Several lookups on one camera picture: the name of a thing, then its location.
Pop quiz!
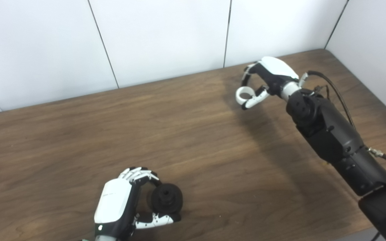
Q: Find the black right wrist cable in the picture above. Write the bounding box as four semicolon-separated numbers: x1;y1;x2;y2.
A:
299;70;386;160

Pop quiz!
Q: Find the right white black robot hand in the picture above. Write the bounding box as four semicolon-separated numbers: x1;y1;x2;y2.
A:
240;56;301;110

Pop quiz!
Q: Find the thin black wire loop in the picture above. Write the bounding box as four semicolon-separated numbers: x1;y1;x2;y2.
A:
313;85;329;101

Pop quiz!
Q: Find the round black plastic part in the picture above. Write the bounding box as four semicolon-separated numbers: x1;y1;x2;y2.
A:
151;183;183;215

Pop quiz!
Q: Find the white plastic ring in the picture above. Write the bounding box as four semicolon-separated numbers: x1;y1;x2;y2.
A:
236;87;255;105

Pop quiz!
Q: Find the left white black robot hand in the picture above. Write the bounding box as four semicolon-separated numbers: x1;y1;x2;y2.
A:
93;167;182;239

